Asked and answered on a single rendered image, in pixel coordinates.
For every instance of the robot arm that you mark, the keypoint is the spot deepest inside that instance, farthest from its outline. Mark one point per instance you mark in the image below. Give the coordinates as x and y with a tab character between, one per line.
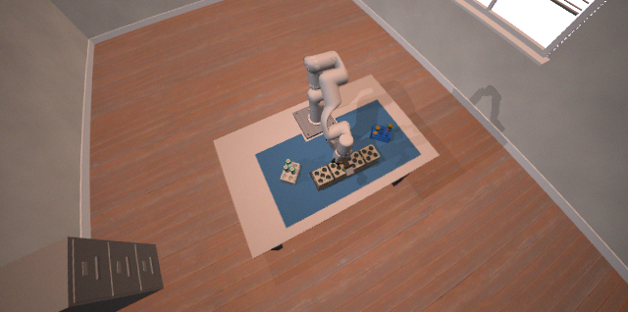
324	85

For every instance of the beige tube rack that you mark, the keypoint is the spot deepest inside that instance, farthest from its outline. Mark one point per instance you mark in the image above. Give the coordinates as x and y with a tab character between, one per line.
288	177

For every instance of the beige bucket adapter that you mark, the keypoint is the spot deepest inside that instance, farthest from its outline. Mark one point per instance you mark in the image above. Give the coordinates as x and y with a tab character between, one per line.
369	158
356	161
336	171
322	177

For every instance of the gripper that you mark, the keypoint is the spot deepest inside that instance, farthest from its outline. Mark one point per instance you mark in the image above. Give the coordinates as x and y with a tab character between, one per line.
337	157

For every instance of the blue flat mat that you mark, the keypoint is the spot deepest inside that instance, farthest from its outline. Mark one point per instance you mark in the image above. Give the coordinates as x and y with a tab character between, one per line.
301	200

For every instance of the blue tube rack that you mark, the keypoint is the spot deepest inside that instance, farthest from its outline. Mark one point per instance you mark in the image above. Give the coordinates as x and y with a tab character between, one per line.
381	135

